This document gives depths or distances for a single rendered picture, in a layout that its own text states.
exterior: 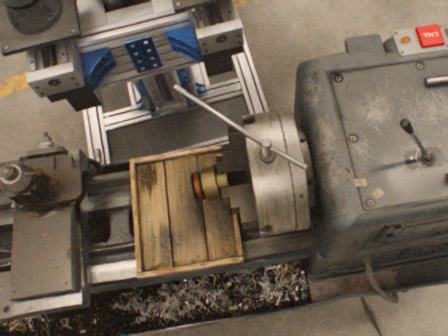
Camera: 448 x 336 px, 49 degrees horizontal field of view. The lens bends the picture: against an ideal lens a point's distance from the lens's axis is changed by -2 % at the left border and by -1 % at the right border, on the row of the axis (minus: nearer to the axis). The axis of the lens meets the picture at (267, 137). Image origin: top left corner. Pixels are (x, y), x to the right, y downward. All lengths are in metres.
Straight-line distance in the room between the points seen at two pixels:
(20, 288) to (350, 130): 0.95
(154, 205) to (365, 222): 0.68
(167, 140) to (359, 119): 1.32
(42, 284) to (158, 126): 1.12
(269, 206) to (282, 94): 1.52
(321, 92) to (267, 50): 1.59
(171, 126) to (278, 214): 1.27
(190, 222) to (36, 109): 1.59
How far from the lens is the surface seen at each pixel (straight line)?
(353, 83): 1.22
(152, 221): 1.50
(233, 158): 1.24
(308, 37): 2.82
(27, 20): 1.53
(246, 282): 1.73
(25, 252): 1.51
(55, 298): 1.50
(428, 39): 1.31
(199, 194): 1.27
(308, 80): 1.23
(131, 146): 2.37
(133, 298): 1.81
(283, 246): 1.46
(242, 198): 1.24
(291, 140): 1.16
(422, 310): 2.39
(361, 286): 1.79
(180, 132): 2.34
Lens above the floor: 2.30
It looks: 66 degrees down
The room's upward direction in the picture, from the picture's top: 3 degrees counter-clockwise
